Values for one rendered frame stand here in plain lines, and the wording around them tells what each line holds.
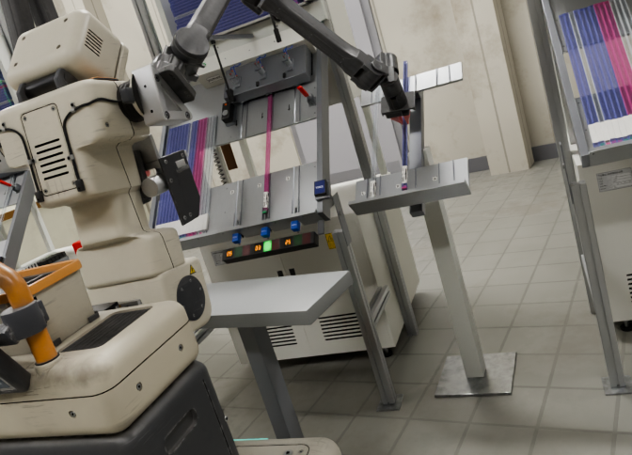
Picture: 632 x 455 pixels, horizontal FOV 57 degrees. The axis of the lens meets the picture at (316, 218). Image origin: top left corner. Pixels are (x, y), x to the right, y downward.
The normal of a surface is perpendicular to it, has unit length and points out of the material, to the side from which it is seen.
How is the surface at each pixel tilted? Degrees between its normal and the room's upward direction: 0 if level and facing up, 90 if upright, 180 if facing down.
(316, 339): 90
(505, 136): 90
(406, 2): 90
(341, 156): 90
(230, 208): 47
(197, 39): 64
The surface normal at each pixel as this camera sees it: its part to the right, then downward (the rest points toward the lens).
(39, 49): -0.44, -0.40
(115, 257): -0.36, 0.18
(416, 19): -0.48, 0.33
